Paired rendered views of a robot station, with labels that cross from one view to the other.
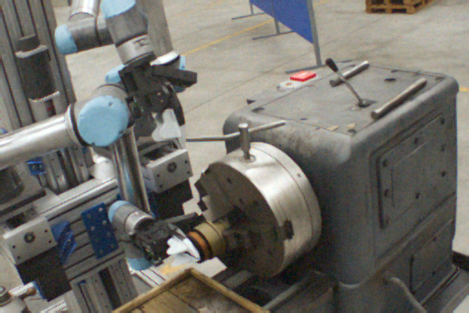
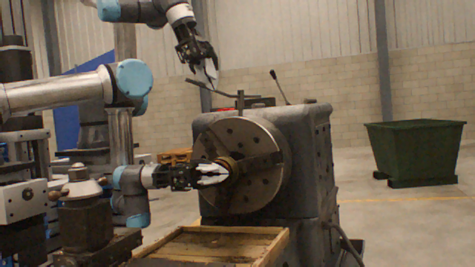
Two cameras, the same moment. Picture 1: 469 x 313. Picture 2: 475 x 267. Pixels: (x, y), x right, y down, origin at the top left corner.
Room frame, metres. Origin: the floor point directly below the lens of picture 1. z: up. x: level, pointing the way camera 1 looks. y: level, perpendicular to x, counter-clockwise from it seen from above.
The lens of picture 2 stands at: (0.06, 0.69, 1.26)
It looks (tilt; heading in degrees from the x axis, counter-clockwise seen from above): 3 degrees down; 327
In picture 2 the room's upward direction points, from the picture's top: 5 degrees counter-clockwise
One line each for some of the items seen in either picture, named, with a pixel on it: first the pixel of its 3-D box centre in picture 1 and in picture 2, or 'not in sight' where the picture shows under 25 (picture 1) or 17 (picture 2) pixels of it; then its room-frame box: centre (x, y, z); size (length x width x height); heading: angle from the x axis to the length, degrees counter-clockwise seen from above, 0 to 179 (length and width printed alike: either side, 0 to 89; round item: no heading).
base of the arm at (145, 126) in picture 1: (131, 118); (96, 134); (1.70, 0.31, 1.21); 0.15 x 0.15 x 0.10
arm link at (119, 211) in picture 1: (127, 219); (133, 178); (1.28, 0.32, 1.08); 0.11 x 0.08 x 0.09; 35
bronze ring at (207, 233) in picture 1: (207, 241); (222, 171); (1.10, 0.11, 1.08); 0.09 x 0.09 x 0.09; 36
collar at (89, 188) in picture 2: (5, 306); (80, 188); (0.88, 0.54, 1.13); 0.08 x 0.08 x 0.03
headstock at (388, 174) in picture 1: (352, 155); (270, 153); (1.44, -0.33, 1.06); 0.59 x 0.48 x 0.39; 126
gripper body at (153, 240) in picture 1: (156, 240); (177, 176); (1.14, 0.23, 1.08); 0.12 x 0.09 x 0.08; 35
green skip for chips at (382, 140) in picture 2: not in sight; (410, 151); (3.68, -4.49, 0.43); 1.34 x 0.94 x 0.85; 145
